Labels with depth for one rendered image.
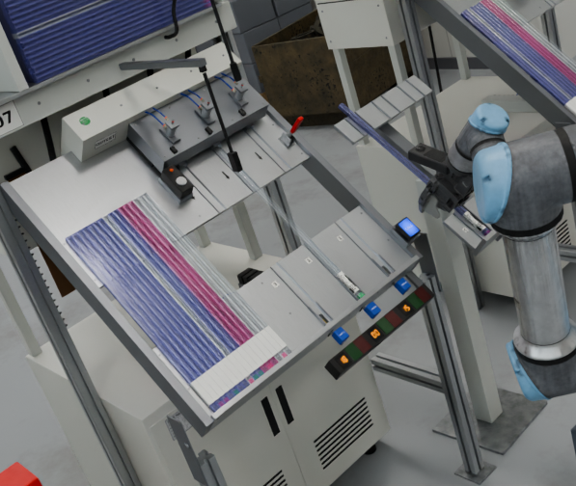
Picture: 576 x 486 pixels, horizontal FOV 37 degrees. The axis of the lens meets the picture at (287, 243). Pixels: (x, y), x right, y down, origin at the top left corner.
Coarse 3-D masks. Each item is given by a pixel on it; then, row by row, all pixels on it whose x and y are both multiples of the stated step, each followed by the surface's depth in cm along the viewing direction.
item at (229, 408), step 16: (416, 256) 205; (400, 272) 201; (384, 288) 201; (368, 304) 201; (336, 320) 190; (320, 336) 187; (304, 352) 187; (272, 368) 180; (256, 384) 177; (240, 400) 175; (224, 416) 175
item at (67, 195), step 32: (256, 128) 217; (64, 160) 197; (96, 160) 200; (128, 160) 202; (192, 160) 207; (224, 160) 209; (256, 160) 212; (288, 160) 214; (32, 192) 191; (64, 192) 193; (96, 192) 195; (128, 192) 197; (160, 192) 199; (224, 192) 204; (64, 224) 188; (192, 224) 197
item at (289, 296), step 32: (352, 224) 208; (288, 256) 198; (352, 256) 203; (384, 256) 205; (256, 288) 192; (288, 288) 194; (320, 288) 196; (288, 320) 189; (320, 320) 191; (160, 352) 178
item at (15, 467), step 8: (16, 464) 167; (0, 472) 167; (8, 472) 166; (16, 472) 165; (24, 472) 164; (0, 480) 164; (8, 480) 163; (16, 480) 162; (24, 480) 162; (32, 480) 161
